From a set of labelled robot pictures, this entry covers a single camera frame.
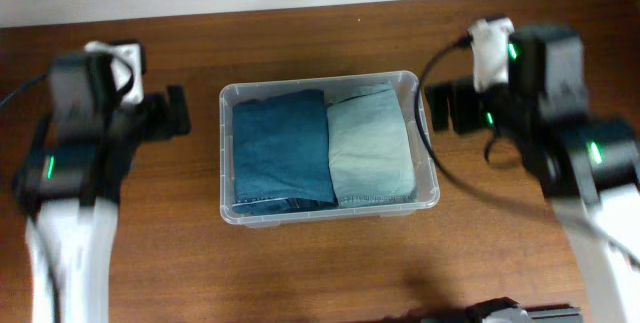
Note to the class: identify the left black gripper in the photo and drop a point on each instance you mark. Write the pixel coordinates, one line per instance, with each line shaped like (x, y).
(156, 114)

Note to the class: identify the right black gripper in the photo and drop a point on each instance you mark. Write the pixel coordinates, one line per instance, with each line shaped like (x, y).
(461, 112)

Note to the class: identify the dark blue jeans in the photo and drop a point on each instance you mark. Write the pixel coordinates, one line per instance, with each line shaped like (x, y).
(280, 155)

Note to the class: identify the light blue jeans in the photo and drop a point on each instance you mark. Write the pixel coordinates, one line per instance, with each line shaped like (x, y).
(369, 153)

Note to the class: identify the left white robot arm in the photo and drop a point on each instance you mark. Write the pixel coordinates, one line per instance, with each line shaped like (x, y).
(70, 195)

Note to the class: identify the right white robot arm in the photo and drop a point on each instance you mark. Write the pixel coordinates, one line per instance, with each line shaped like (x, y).
(588, 168)

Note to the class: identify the clear plastic storage bin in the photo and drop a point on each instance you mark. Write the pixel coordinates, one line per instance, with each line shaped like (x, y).
(405, 85)

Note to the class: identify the grey base equipment bottom edge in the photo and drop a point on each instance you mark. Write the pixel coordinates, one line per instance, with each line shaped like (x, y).
(507, 310)

